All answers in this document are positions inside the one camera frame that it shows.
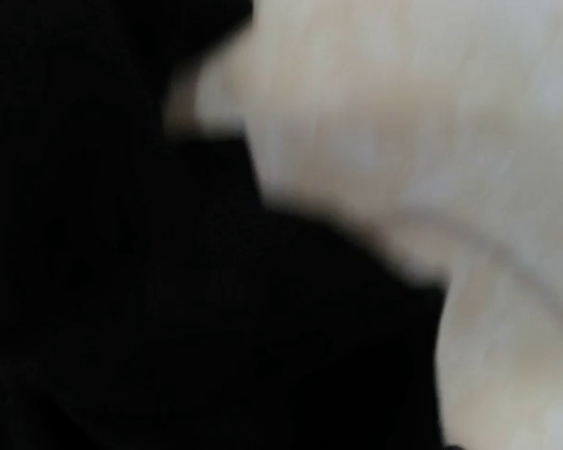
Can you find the black t-shirt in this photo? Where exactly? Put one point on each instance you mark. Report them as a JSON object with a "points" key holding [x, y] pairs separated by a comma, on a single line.
{"points": [[148, 300]]}

